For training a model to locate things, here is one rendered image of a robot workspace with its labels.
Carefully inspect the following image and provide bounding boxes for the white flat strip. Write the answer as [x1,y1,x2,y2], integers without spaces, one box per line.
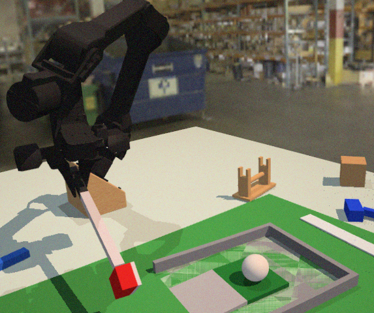
[300,214,374,256]

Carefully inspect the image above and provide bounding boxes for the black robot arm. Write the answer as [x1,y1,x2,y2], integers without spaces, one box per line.
[7,0,170,182]

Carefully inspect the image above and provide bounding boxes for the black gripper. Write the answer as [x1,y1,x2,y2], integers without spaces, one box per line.
[13,105,130,198]

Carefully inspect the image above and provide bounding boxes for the green mat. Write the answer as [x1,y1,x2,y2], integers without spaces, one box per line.
[0,194,374,313]

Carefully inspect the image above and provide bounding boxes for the cream ball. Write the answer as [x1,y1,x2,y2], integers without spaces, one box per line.
[242,254,269,282]

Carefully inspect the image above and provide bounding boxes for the blue rectangular bar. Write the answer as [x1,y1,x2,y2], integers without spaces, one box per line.
[0,247,31,271]

